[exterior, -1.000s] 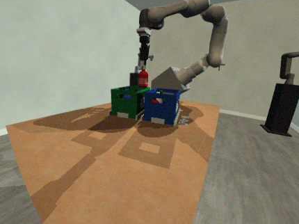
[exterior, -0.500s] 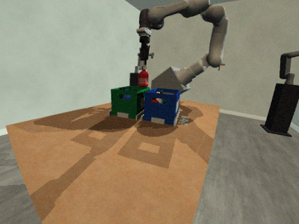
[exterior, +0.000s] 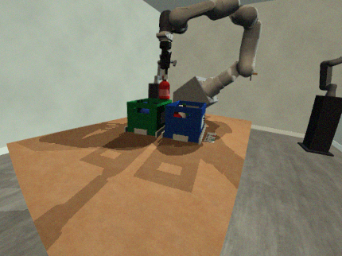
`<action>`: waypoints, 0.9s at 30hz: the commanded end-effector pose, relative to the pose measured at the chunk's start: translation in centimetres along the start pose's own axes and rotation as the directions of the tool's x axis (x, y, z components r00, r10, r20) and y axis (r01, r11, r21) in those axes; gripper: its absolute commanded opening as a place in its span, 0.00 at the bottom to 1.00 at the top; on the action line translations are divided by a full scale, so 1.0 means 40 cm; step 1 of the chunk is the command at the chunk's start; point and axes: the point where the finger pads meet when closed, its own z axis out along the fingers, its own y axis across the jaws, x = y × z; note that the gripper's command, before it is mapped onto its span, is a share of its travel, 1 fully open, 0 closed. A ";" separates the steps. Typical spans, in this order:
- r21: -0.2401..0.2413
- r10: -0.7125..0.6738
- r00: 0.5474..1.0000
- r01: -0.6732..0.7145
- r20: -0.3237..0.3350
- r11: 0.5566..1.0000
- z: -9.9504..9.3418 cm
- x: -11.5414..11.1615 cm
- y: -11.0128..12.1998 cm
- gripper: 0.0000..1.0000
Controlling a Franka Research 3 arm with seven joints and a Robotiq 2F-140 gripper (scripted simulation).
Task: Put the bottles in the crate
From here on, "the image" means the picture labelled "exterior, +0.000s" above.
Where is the blue crate with dividers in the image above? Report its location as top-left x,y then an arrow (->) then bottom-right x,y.
165,100 -> 206,143

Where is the beige paper pick list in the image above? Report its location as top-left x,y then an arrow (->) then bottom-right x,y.
204,132 -> 216,143

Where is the blue bottle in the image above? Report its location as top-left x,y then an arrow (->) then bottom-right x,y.
140,108 -> 149,114

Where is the green crate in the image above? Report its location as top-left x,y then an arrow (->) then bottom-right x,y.
126,98 -> 172,136

